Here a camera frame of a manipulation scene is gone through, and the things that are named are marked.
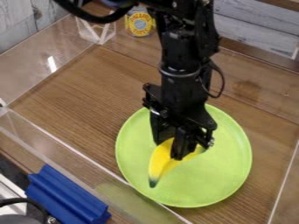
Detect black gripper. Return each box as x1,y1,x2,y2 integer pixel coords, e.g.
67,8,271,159
143,66,218,160

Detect yellow toy banana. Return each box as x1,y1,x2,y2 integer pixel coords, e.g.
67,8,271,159
148,138,206,188

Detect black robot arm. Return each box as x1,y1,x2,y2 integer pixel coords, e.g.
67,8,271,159
100,0,220,160

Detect green round plate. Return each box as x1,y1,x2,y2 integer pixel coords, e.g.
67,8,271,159
116,105,252,208

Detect blue plastic clamp block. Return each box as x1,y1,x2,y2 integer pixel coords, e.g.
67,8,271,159
25,164,111,224

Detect yellow labelled tin can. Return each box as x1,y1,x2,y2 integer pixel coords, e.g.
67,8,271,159
126,6,156,38

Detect clear acrylic enclosure wall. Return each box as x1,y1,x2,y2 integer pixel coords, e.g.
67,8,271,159
0,106,192,224

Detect clear acrylic corner bracket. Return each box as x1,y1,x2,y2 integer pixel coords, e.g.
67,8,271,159
75,17,116,46

